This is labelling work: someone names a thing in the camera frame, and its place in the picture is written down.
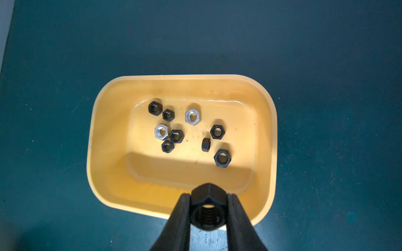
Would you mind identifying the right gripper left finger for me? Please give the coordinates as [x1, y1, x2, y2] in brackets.
[150, 193, 191, 251]

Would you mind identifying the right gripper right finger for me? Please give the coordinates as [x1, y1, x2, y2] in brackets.
[226, 194, 268, 251]

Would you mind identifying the yellow plastic storage box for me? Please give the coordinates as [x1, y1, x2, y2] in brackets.
[86, 75, 277, 224]

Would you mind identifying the silver nut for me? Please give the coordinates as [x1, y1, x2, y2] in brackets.
[185, 108, 201, 126]
[155, 124, 170, 141]

